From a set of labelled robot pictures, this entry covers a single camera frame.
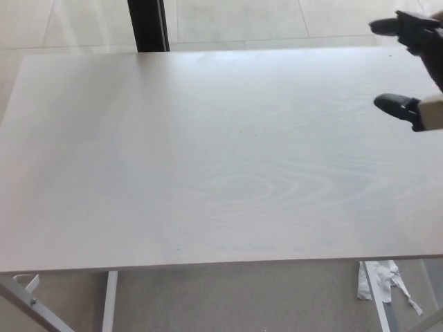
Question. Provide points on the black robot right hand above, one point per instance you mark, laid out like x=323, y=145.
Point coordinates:
x=420, y=38

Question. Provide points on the white torn paper strip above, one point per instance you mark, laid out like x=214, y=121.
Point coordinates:
x=384, y=276

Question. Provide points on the black vertical pillar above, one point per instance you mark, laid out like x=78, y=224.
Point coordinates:
x=147, y=24

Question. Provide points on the white metal table leg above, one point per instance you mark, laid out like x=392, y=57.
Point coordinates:
x=110, y=304
x=380, y=316

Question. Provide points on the grey diagonal table brace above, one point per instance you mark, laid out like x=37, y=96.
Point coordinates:
x=20, y=297

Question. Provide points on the white metal bracket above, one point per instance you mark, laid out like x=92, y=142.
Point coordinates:
x=33, y=283

